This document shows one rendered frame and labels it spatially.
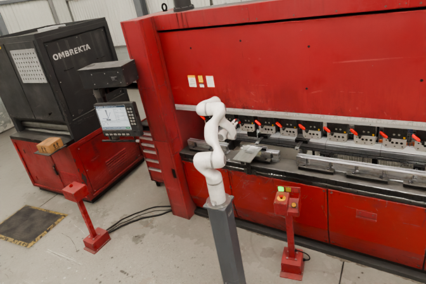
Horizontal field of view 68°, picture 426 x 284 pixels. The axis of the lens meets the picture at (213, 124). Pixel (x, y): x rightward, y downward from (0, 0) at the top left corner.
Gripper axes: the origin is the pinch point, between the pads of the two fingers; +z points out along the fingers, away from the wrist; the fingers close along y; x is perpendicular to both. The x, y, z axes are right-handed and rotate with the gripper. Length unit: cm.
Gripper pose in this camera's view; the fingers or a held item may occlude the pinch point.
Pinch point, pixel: (237, 121)
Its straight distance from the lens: 294.7
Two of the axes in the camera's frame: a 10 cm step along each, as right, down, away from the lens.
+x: 7.8, 6.0, -1.9
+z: 5.1, -4.3, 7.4
